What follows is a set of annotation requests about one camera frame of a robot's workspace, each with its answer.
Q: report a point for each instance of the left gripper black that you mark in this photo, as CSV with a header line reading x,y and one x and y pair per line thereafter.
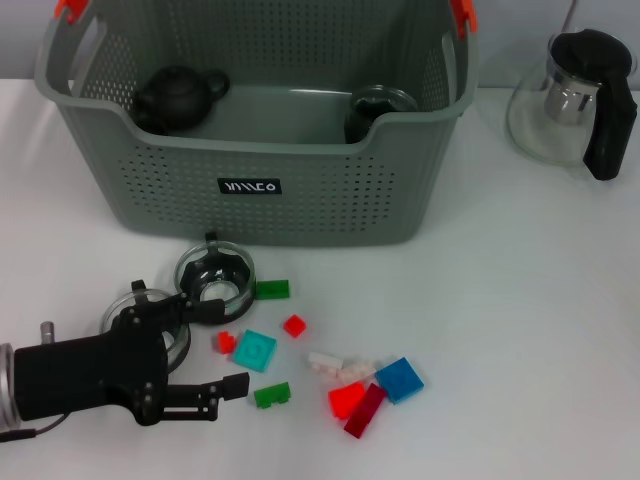
x,y
90,375

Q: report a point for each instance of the grey-green perforated storage bin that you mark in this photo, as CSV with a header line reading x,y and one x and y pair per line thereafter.
x,y
300,200

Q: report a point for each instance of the small orange-red notched brick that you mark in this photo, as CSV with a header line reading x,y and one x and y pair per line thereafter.
x,y
225,342

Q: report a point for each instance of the teal square toy plate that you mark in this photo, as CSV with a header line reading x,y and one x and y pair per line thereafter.
x,y
255,350

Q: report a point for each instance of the green toy brick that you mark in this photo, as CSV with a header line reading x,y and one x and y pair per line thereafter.
x,y
270,396
272,290

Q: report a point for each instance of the small red square brick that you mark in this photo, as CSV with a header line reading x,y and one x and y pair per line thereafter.
x,y
294,326

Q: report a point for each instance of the bright red toy brick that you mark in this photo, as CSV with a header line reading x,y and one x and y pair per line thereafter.
x,y
345,399

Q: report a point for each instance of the dark red flat brick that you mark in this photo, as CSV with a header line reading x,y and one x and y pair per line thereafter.
x,y
365,412

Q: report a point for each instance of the blue square toy plate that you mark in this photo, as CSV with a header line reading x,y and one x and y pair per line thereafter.
x,y
399,380

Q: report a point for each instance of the black clay teapot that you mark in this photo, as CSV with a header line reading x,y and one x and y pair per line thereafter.
x,y
175,100

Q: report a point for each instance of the glass coffee pot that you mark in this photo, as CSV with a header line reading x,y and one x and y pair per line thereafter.
x,y
607,125

